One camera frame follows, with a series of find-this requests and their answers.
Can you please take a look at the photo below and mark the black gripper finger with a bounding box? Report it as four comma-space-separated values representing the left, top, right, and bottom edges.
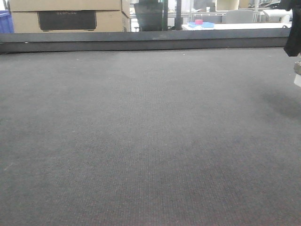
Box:
284, 8, 301, 57

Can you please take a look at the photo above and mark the metal valve with white caps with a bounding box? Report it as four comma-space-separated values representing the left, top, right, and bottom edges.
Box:
294, 61, 301, 87

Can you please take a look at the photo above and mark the black conveyor belt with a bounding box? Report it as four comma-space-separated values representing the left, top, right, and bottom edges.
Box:
0, 48, 301, 226

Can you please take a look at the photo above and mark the large cardboard box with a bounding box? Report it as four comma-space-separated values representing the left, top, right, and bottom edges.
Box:
8, 0, 130, 33

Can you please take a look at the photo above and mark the white background table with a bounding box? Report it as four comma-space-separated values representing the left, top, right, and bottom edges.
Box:
182, 23, 292, 31

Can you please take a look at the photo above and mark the grey office chair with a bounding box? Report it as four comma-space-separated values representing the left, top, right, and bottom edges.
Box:
222, 9, 254, 24

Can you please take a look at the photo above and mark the blue tray on table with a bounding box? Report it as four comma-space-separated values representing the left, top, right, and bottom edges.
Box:
187, 22, 215, 28

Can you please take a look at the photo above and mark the pink tape roll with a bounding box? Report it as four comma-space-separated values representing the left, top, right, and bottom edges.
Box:
195, 19, 203, 25

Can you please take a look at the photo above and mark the black office chair back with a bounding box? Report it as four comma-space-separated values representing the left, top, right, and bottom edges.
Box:
134, 0, 168, 32

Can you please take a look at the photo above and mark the blue plastic crate background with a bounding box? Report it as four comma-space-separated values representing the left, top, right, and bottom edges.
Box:
0, 10, 14, 33

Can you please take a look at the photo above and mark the black vertical post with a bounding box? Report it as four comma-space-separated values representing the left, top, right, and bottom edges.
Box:
174, 0, 182, 31

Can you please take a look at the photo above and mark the dark conveyor side rail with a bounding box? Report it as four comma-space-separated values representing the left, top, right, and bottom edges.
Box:
0, 28, 290, 53

